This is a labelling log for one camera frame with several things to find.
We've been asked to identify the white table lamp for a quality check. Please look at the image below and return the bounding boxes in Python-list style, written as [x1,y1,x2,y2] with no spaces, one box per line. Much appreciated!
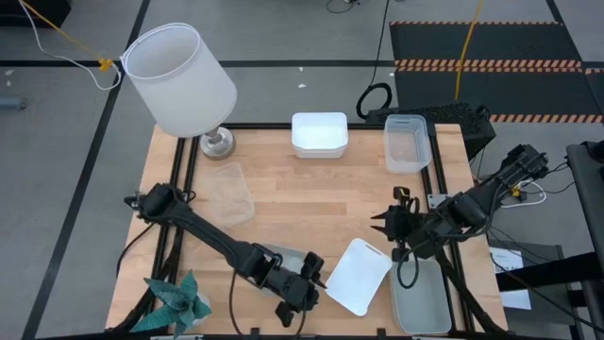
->
[120,22,238,161]

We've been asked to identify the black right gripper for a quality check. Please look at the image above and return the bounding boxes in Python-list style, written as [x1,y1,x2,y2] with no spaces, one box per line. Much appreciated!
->
[370,186,439,262]

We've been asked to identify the thin black floor cable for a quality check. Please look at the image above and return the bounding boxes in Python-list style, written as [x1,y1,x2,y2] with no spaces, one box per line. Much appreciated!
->
[324,0,362,15]

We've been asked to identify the yellow floor cable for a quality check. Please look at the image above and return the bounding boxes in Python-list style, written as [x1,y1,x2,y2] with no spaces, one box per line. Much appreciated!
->
[453,0,486,102]

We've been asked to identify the teal artificial plant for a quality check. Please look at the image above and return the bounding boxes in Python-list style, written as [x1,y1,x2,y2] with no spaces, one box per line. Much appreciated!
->
[130,269,212,339]

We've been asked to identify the yellow cable with connector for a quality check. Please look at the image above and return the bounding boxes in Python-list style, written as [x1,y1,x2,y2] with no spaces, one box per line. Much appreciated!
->
[18,0,115,74]

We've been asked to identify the black cart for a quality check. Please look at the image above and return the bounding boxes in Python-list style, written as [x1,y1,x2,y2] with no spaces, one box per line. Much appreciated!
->
[565,140,604,280]

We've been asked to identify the black left base cable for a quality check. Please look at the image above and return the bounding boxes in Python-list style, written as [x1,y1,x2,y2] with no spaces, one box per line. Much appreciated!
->
[115,221,158,279]

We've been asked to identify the white paper sheet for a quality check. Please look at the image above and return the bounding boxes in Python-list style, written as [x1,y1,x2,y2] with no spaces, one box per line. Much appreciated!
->
[490,246,532,312]

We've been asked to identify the black hazard striped mat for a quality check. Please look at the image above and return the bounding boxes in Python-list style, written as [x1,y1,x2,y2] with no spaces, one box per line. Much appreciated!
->
[389,20,584,68]
[394,66,604,125]

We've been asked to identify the black metal bar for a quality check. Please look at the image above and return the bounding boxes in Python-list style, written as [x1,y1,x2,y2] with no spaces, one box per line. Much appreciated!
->
[495,252,604,293]

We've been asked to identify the black coiled floor cable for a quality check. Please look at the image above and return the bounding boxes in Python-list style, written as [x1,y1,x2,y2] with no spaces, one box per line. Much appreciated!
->
[355,0,394,121]

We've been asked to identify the white lamp cable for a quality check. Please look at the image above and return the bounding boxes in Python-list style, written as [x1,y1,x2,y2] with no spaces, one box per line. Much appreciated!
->
[17,0,124,92]

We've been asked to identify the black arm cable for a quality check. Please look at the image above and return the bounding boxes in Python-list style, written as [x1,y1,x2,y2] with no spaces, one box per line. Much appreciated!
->
[394,257,421,290]
[227,269,247,337]

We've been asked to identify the black furniture piece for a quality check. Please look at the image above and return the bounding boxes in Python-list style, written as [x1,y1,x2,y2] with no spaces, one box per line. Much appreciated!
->
[0,0,73,28]

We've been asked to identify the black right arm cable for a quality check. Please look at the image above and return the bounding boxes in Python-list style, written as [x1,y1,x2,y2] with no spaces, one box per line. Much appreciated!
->
[394,257,421,290]

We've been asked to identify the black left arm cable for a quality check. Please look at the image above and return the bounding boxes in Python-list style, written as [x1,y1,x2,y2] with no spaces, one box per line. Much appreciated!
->
[227,269,247,337]

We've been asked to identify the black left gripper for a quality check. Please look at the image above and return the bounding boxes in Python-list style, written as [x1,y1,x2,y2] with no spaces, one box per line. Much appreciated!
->
[271,251,328,330]

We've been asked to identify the short white cable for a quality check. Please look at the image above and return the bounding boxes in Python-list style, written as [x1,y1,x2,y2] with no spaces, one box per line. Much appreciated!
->
[499,181,547,210]

